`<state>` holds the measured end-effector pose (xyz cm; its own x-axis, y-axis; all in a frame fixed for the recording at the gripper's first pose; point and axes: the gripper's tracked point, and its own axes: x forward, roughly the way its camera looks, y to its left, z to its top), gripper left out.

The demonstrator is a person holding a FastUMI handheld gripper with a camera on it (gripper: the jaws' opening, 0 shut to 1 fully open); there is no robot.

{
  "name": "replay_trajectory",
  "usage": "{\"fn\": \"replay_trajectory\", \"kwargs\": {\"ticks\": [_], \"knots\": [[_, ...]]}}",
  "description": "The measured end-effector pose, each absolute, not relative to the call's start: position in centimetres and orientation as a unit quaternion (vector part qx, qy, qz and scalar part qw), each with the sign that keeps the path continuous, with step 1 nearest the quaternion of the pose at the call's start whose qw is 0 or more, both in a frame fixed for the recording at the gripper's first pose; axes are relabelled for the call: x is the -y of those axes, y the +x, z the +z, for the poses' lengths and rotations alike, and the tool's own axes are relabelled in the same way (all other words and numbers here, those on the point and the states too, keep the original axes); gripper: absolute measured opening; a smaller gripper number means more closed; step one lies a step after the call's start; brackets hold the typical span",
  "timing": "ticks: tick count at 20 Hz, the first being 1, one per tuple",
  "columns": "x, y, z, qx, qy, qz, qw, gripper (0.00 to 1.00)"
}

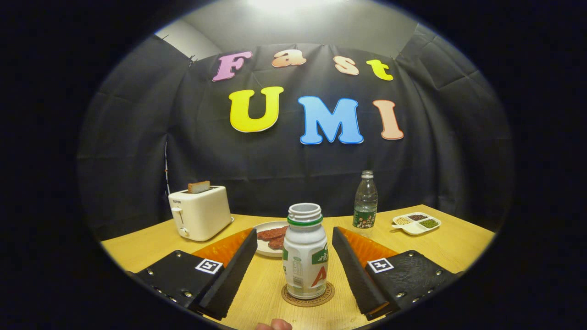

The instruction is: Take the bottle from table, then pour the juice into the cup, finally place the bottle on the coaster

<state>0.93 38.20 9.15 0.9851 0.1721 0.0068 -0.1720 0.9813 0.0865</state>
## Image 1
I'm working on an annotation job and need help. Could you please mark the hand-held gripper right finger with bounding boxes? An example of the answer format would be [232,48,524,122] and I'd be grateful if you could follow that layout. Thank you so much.
[331,226,461,321]

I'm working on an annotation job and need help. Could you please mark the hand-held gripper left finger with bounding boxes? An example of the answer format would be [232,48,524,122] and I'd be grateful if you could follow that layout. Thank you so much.
[126,228,258,320]

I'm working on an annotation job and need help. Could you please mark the white juice bottle green label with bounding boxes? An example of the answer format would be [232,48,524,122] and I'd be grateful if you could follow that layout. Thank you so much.
[282,203,329,300]

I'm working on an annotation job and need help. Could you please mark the round cork coaster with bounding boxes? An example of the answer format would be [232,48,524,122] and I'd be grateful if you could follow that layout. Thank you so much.
[281,280,336,308]

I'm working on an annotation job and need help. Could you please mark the clear plastic water bottle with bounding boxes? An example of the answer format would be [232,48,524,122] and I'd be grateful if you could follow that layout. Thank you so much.
[352,170,379,229]

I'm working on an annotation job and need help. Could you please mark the round white plate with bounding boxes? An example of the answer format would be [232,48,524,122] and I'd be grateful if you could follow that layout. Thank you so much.
[254,221,289,258]

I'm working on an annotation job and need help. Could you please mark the red meat slices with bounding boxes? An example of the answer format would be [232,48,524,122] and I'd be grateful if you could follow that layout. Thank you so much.
[257,225,288,251]

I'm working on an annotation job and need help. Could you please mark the cream toaster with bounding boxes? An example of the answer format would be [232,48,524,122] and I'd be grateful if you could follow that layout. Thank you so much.
[168,185,233,242]

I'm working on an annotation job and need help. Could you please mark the white divided dish with beans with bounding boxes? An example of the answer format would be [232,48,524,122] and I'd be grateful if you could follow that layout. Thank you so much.
[392,212,442,236]

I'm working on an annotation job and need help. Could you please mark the wooden table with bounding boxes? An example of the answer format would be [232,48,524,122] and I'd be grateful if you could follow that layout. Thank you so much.
[100,204,497,330]

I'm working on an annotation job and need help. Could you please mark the black backdrop cloth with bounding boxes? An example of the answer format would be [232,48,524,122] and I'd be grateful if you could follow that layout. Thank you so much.
[77,23,514,241]

